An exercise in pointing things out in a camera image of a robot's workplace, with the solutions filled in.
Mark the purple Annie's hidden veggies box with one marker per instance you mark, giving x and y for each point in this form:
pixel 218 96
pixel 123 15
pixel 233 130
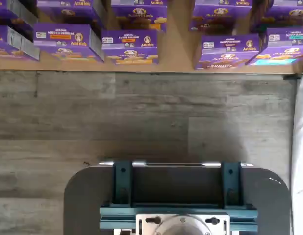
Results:
pixel 68 9
pixel 68 36

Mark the white cloth curtain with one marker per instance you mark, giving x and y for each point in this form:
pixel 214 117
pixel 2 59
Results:
pixel 301 147

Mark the purple Annie's box, orange label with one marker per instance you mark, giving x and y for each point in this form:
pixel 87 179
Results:
pixel 139 14
pixel 129 49

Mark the purple Annie's box, brown label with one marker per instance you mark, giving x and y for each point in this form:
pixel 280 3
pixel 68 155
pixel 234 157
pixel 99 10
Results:
pixel 220 14
pixel 227 56

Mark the grey robot arm base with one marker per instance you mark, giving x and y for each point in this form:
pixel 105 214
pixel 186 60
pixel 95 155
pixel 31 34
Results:
pixel 182 227

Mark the silver mounting plate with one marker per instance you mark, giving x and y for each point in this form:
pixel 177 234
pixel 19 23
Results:
pixel 144 227

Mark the grey robot base cart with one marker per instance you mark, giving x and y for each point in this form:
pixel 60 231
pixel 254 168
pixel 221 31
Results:
pixel 85 195

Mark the teal metal crossbar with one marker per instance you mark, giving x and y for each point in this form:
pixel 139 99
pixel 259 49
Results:
pixel 117 213

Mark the teal metal bracket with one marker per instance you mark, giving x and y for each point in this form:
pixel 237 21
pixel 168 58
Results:
pixel 231 181
pixel 122 181

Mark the purple Annie's box, teal label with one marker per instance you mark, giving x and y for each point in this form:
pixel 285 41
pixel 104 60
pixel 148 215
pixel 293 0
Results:
pixel 286 14
pixel 284 46

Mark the purple Annie's box, grey side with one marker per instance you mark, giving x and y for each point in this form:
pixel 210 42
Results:
pixel 7 9
pixel 9 46

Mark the wooden shelf board with purple boxes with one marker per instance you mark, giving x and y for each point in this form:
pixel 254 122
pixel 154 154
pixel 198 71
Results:
pixel 176 44

